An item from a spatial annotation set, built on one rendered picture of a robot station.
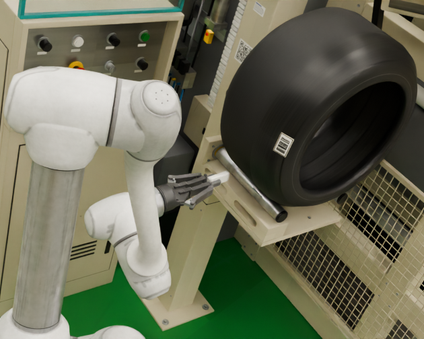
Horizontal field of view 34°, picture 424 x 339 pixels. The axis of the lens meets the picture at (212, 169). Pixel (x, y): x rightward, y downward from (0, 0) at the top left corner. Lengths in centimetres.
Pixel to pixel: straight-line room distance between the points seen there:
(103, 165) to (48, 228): 111
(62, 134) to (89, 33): 93
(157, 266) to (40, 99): 63
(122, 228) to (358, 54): 78
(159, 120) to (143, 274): 58
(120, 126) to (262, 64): 76
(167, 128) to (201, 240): 145
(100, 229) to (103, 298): 119
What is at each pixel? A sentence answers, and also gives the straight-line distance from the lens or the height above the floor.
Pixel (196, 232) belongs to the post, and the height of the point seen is 47.
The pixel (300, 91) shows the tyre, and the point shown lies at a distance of 185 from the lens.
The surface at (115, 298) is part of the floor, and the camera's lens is 295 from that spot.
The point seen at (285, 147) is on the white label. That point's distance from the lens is 187.
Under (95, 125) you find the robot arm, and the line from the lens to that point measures 126.
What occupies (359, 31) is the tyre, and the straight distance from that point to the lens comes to 199.
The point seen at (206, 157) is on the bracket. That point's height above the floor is 88.
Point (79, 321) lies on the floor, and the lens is 285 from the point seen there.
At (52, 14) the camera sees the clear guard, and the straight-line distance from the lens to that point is 204.
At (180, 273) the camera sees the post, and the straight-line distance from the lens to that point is 278.
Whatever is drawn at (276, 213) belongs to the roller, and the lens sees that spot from 213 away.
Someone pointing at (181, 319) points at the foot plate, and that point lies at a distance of 294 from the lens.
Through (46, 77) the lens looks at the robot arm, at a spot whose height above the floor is 152.
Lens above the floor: 218
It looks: 35 degrees down
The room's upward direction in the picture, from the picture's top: 19 degrees clockwise
